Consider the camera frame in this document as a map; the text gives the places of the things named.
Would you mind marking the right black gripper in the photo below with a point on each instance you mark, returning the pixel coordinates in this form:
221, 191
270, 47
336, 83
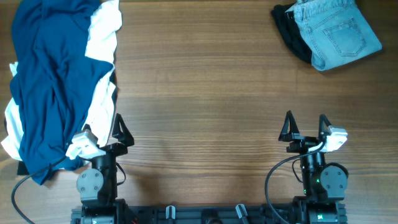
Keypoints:
285, 136

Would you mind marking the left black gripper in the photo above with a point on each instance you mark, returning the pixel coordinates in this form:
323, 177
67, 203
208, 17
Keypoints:
119, 149

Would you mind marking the dark blue t-shirt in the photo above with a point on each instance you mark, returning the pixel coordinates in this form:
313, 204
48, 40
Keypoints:
55, 80

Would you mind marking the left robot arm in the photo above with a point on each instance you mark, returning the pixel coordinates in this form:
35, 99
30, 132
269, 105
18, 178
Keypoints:
98, 186

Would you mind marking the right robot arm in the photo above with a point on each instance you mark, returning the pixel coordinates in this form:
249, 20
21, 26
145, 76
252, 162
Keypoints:
324, 184

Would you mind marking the white t-shirt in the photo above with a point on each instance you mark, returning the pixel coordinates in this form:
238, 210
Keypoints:
101, 45

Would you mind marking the black folded garment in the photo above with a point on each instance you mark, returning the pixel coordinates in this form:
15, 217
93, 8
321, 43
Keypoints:
290, 32

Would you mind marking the light blue denim jeans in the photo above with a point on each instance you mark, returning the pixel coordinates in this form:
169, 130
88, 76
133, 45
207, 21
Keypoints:
335, 31

